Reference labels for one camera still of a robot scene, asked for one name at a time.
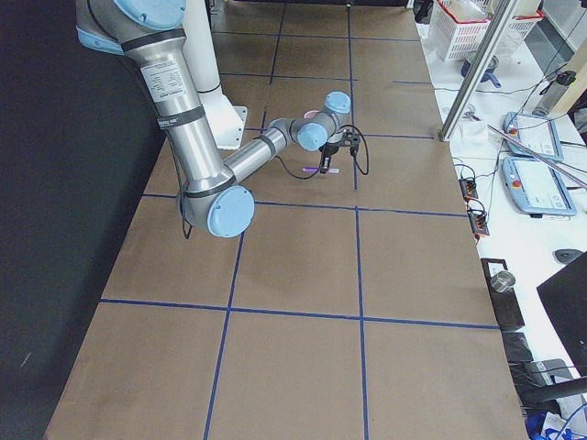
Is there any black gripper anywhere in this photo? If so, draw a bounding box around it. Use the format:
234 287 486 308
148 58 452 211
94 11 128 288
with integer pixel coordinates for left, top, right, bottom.
319 142 343 174

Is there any purple highlighter pen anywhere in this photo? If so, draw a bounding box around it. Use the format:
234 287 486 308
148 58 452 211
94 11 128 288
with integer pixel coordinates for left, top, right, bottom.
302 167 340 174

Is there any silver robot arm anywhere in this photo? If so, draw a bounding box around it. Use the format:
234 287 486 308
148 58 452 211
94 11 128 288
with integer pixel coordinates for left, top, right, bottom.
75 1 351 237

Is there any black power strip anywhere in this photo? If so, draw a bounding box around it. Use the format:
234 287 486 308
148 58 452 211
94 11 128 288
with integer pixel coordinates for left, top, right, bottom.
459 177 490 241

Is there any white plastic basket red rim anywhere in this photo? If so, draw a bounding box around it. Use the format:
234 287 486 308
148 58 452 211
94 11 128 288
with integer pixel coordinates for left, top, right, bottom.
427 1 544 61

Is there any near blue teach pendant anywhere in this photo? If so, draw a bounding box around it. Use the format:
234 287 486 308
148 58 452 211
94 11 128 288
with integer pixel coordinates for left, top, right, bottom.
501 157 577 217

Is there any blue teach pendant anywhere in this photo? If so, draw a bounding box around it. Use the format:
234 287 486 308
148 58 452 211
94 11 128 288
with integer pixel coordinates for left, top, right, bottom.
503 112 564 162
501 157 577 217

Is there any far blue teach pendant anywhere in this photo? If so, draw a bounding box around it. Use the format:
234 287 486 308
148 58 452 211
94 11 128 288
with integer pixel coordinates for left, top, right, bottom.
503 112 564 162

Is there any small metal cup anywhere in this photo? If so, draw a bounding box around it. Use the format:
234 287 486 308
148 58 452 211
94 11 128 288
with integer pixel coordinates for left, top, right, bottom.
490 270 516 293

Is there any clear water bottle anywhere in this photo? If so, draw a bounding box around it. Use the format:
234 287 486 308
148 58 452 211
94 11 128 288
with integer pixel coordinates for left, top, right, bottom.
532 70 577 116

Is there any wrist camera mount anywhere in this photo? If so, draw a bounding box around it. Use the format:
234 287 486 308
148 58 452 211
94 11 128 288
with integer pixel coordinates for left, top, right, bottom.
342 131 361 159

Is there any black camera cable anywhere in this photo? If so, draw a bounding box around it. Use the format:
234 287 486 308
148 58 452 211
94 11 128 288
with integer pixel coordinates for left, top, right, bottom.
274 124 371 181

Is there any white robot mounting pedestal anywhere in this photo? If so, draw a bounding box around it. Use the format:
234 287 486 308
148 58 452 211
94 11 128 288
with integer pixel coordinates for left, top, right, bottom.
183 0 248 150

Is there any blue handled saucepan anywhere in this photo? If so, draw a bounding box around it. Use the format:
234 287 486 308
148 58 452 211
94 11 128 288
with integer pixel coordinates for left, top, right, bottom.
460 49 504 89

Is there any aluminium frame post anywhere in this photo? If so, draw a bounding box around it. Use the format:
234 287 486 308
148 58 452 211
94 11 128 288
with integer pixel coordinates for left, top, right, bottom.
438 0 519 142

